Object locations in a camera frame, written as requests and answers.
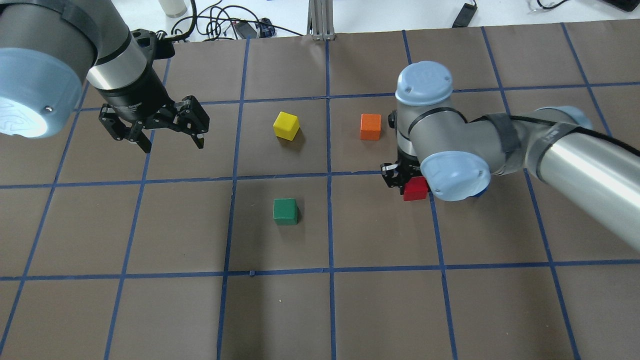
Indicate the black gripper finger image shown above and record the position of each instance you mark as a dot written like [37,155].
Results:
[135,135]
[192,119]
[394,176]

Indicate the brown paper mat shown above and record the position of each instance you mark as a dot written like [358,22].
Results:
[111,253]

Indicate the grey robot arm image right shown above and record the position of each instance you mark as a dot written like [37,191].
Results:
[557,145]

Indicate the blue wooden block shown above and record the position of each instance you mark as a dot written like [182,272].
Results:
[480,193]

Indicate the red wooden block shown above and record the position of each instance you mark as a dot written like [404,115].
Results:
[417,188]

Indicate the white cylindrical cup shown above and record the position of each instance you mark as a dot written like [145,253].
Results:
[173,9]

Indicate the yellow wooden block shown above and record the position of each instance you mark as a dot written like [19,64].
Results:
[286,126]

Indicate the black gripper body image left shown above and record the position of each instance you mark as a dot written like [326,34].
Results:
[138,96]

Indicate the aluminium extrusion post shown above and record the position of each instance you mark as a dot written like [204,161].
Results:
[320,21]

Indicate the green wooden block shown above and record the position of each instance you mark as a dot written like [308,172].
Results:
[285,211]

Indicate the black power adapter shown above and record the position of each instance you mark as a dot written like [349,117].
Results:
[465,15]

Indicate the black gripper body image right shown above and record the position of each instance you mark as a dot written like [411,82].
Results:
[403,172]

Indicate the orange wooden block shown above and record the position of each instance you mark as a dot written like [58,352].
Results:
[370,127]

